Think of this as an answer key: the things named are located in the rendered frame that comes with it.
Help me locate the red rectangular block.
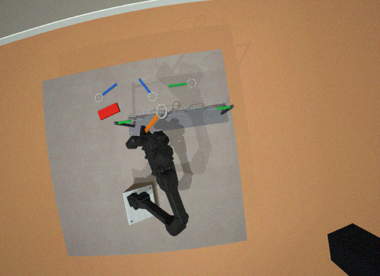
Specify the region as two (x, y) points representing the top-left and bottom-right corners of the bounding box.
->
(98, 103), (120, 120)

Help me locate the orange handle with grey loop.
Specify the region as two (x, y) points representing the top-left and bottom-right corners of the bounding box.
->
(145, 103), (167, 133)

